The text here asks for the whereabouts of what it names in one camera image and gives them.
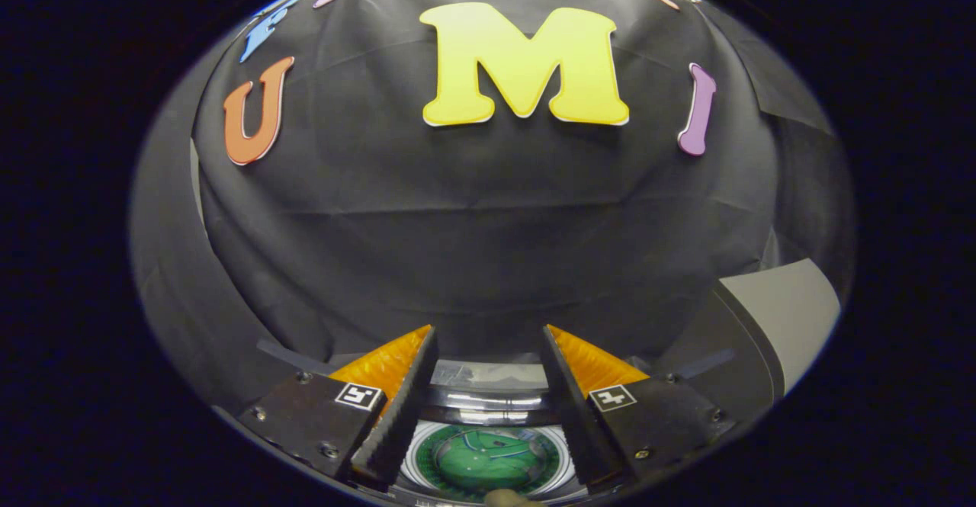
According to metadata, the grey washing machine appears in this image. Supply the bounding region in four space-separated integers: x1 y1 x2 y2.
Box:
255 338 737 506

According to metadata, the beige cabinet with dark top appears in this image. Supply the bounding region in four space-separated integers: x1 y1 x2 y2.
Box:
656 258 843 424

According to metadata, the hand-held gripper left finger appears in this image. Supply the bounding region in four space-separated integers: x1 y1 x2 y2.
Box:
240 324 441 490

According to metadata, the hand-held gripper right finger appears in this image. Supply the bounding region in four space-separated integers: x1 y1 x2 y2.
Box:
540 324 739 490

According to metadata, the green polo shirt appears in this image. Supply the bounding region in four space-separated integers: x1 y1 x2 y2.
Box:
433 426 551 494

